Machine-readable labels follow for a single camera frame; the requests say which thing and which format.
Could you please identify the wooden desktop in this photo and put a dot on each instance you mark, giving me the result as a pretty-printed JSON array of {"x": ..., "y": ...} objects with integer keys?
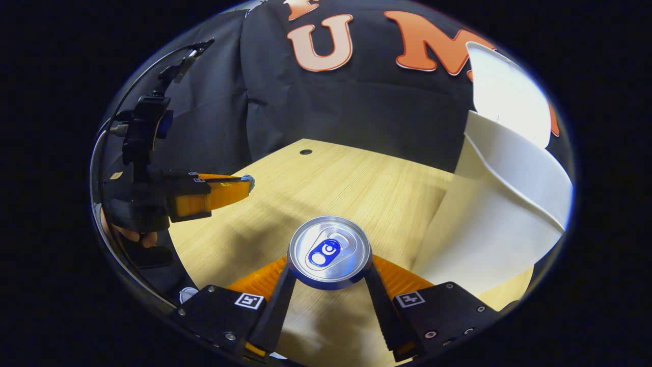
[{"x": 356, "y": 183}]

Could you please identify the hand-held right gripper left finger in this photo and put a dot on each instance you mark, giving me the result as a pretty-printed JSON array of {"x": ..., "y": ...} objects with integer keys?
[{"x": 277, "y": 311}]

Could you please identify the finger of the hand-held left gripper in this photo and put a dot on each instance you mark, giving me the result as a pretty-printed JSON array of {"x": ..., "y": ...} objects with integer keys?
[
  {"x": 219, "y": 177},
  {"x": 224, "y": 196}
]

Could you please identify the white desktop garbage bin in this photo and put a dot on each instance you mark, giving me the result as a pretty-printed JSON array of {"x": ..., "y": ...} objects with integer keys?
[{"x": 484, "y": 229}]

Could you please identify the blue pop can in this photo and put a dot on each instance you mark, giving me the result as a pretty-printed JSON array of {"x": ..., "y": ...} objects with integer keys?
[{"x": 328, "y": 252}]

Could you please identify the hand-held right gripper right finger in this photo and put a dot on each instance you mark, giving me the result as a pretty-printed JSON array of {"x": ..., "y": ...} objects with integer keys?
[{"x": 384, "y": 316}]

